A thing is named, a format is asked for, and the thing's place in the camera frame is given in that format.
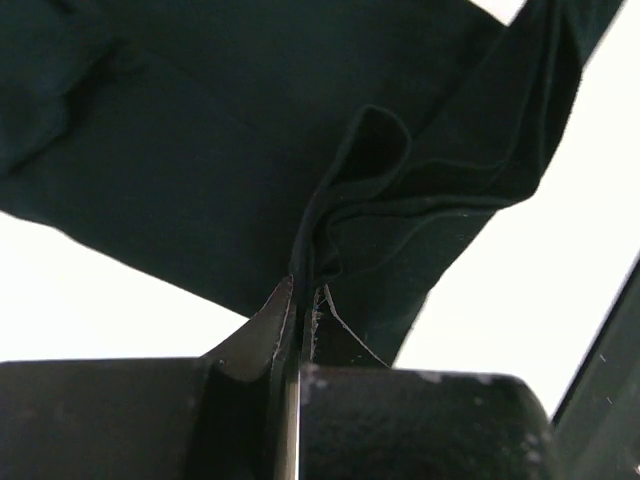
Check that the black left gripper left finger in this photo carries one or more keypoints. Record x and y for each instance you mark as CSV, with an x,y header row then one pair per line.
x,y
247,419

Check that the black t shirt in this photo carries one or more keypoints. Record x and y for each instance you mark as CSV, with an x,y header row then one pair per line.
x,y
220,146

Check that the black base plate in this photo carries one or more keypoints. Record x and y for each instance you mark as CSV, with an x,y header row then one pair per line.
x,y
597,423

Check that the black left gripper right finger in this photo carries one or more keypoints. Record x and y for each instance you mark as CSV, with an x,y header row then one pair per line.
x,y
329,342

